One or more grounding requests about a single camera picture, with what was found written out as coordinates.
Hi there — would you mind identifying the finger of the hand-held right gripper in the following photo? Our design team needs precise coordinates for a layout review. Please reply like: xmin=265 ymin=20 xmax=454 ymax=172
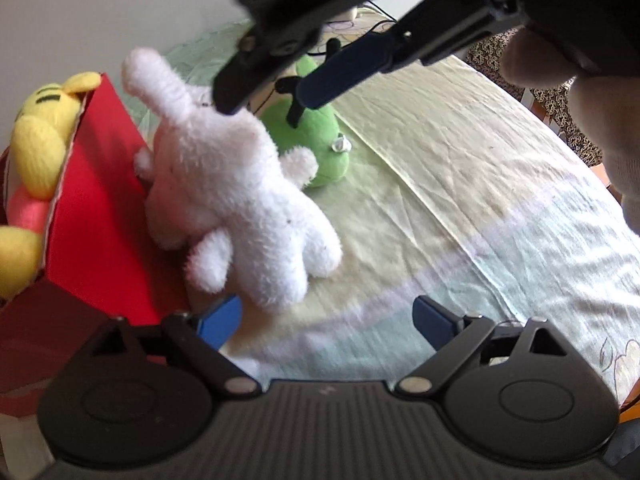
xmin=296 ymin=0 xmax=524 ymax=110
xmin=212 ymin=22 xmax=323 ymax=116

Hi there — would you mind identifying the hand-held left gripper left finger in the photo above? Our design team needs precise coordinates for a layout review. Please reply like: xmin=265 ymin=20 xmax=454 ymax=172
xmin=80 ymin=294 xmax=262 ymax=401

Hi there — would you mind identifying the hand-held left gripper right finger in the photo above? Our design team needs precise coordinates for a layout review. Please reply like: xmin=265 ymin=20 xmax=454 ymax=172
xmin=395 ymin=296 xmax=582 ymax=399

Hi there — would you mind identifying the green capped plush toy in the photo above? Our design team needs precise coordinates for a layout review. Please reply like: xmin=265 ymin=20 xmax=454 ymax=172
xmin=260 ymin=52 xmax=351 ymax=188

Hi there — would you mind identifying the white rabbit plush toy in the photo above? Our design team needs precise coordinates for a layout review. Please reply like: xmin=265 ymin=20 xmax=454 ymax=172
xmin=122 ymin=47 xmax=344 ymax=313

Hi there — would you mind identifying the red cardboard box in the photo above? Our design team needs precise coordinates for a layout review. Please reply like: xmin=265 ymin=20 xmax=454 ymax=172
xmin=0 ymin=72 xmax=201 ymax=416

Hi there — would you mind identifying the yellow tiger plush toy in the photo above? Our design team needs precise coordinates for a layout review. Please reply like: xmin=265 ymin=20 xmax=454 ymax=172
xmin=0 ymin=71 xmax=103 ymax=301

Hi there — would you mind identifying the person's right hand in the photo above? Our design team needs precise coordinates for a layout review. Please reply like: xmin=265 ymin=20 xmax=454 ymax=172
xmin=502 ymin=27 xmax=640 ymax=236

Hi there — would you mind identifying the pale green printed bedsheet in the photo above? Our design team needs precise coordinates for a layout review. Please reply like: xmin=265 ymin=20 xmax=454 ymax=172
xmin=115 ymin=5 xmax=640 ymax=401

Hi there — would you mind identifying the black cable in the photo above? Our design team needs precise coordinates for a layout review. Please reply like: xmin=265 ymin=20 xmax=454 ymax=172
xmin=307 ymin=2 xmax=401 ymax=58

